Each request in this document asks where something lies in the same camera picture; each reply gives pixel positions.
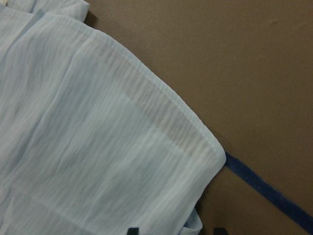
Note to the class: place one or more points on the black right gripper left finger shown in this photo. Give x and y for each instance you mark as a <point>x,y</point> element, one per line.
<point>133,231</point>

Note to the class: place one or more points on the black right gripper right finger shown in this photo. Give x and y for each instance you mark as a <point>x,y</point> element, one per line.
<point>219,231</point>

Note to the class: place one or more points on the light blue button shirt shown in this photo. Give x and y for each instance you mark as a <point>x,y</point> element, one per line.
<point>91,141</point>

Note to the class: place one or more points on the brown paper table cover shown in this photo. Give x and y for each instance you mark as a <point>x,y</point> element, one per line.
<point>245,67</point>

